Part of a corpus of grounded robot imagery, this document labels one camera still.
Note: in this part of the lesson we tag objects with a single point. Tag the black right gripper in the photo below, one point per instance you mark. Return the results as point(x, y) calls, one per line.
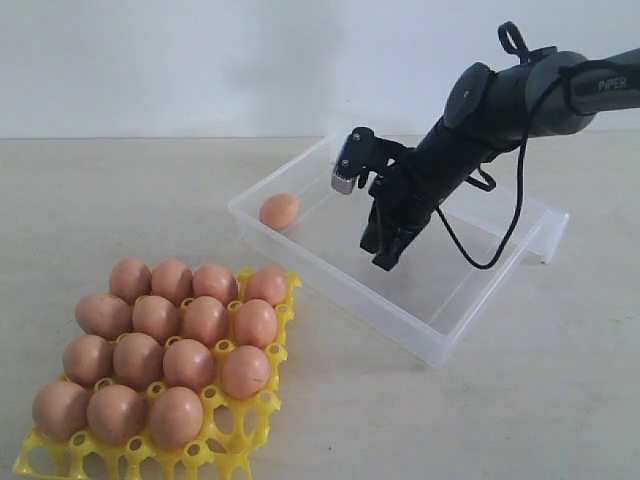
point(403, 202)

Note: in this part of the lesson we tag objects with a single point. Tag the clear plastic container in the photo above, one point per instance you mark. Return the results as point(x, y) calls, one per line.
point(443, 281)

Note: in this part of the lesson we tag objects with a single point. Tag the brown egg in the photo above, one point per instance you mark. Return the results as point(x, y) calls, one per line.
point(157, 317)
point(88, 359)
point(206, 320)
point(59, 409)
point(104, 315)
point(130, 279)
point(255, 324)
point(189, 363)
point(138, 361)
point(245, 371)
point(279, 211)
point(172, 280)
point(176, 418)
point(215, 280)

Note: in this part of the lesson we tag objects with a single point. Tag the brown egg speckled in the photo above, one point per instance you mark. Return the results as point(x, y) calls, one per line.
point(269, 283)

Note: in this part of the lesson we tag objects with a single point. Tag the yellow plastic egg tray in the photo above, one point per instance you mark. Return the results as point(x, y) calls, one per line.
point(230, 431)

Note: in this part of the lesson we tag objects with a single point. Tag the brown egg corner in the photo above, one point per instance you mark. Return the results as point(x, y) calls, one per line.
point(116, 413)

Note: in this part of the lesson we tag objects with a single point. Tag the brown egg top back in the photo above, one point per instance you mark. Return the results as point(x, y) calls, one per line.
point(245, 371)

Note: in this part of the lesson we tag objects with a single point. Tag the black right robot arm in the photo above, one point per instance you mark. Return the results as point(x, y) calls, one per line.
point(487, 114)

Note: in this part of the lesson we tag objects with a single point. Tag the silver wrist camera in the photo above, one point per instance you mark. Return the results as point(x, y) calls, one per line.
point(362, 153)

